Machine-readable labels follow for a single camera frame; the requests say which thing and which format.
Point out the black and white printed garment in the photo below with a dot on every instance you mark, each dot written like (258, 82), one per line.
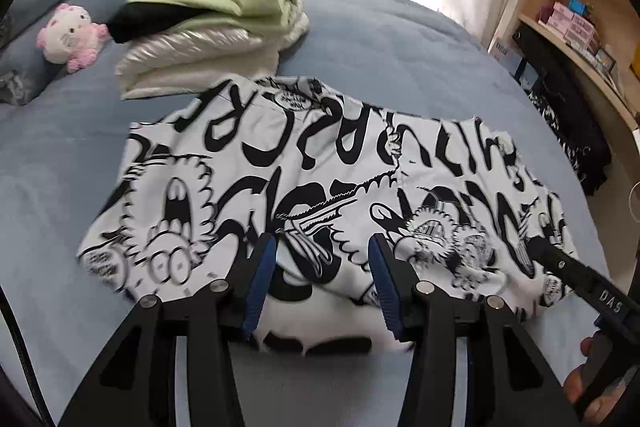
(325, 157)

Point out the small blue box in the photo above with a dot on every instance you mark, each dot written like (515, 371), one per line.
(580, 5)

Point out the pink and white plush toy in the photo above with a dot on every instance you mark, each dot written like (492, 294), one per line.
(70, 37)

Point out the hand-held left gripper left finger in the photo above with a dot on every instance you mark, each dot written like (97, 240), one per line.
(262, 277)

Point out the dark patterned clothes pile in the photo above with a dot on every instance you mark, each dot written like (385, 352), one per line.
(570, 122)

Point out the white printed box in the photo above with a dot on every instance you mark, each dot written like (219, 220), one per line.
(500, 49)

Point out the stack of folded clothes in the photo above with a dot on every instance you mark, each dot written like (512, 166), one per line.
(200, 52)

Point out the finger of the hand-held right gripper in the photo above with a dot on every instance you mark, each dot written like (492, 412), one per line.
(555, 257)

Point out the person's right hand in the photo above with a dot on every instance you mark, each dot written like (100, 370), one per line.
(575, 384)

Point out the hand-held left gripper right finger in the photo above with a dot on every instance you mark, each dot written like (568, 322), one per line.
(382, 282)

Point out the blue bed blanket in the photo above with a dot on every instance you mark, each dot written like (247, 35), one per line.
(400, 47)

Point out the stack of pink boxes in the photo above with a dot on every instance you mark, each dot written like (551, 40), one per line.
(565, 22)

